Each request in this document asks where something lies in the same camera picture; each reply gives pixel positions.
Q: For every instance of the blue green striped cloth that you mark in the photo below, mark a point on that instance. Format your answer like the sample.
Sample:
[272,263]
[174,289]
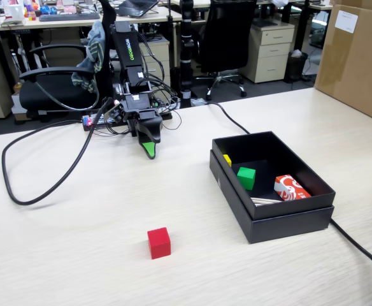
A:
[93,54]

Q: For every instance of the yellow wooden cube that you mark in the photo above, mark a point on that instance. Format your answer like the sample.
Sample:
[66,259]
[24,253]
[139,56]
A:
[227,160]

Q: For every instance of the red white printed packet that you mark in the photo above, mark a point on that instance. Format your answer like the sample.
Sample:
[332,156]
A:
[291,188]

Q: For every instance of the beige drawer pedestal with lock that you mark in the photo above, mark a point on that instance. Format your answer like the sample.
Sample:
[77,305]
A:
[268,54]

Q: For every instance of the small wrist camera board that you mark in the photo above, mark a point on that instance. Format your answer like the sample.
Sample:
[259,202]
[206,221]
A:
[116,111]

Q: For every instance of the blue ball toys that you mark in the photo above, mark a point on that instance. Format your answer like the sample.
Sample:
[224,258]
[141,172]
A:
[48,10]

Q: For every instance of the green wooden cube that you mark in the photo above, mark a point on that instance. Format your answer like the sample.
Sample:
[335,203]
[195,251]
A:
[246,178]

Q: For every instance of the black computer keyboard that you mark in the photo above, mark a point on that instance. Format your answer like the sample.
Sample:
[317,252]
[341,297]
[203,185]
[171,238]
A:
[68,17]

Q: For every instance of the large brown cardboard carton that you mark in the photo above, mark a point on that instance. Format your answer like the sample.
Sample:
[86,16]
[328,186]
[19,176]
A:
[354,70]

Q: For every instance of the light wooden office desk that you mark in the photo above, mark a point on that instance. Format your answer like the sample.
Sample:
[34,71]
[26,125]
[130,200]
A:
[77,23]

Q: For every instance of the black open box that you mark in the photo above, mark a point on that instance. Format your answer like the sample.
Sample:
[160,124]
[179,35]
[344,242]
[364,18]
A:
[288,228]

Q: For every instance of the black cardboard box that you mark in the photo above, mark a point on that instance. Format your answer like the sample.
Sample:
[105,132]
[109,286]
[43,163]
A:
[300,178]

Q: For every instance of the black waste bin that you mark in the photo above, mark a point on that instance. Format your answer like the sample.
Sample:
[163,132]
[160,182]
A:
[296,67]

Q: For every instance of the white shipping label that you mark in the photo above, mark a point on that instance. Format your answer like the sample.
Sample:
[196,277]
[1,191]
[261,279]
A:
[346,21]

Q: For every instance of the black jointed pole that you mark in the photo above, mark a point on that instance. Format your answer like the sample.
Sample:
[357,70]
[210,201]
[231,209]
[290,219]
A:
[186,48]

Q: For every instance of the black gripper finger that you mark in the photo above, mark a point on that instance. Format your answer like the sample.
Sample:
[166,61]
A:
[149,150]
[154,127]

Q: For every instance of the black mesh office chair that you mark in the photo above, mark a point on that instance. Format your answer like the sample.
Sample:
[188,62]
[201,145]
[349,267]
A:
[225,35]

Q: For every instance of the black power strip with lights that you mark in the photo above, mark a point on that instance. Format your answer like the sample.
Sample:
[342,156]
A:
[92,121]

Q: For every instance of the black office chair with armrests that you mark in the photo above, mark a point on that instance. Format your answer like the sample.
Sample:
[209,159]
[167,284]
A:
[52,90]

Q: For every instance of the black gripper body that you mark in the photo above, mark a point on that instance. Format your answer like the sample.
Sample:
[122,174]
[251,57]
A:
[139,106]

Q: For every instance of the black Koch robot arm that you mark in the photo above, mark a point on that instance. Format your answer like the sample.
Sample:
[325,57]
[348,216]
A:
[130,48]

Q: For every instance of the black laptop on stand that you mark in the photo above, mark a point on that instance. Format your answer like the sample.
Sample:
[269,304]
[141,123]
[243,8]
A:
[136,7]

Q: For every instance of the red wooden cube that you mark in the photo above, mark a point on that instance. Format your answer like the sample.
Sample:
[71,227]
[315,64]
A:
[159,243]

